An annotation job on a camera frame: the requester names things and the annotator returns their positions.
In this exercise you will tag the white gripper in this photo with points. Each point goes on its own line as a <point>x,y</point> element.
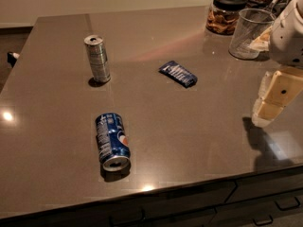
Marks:
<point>288,40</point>

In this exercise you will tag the blue rxbar wrapper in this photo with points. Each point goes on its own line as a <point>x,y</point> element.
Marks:
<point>178,73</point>

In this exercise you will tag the blue pepsi can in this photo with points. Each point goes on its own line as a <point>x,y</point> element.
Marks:
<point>113,150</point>

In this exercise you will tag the silver energy drink can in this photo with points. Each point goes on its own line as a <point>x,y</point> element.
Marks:
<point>97,56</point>

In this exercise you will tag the clear plastic cup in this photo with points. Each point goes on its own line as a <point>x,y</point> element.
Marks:
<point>251,23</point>

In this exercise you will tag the glass jar black lid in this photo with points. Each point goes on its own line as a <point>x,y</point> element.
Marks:
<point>223,16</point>

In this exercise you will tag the dark object at left edge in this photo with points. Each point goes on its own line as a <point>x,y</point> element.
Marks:
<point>12,58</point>

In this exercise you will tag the black drawer handle right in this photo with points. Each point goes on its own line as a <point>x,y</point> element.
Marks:
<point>288,204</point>

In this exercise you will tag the black drawer handle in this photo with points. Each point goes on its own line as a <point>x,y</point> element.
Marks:
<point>124,217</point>
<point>288,204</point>
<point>263,221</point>

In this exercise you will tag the black drawer handle lower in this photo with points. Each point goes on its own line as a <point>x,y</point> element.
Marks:
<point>263,221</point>

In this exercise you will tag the black drawer handle left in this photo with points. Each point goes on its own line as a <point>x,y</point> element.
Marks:
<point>124,217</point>

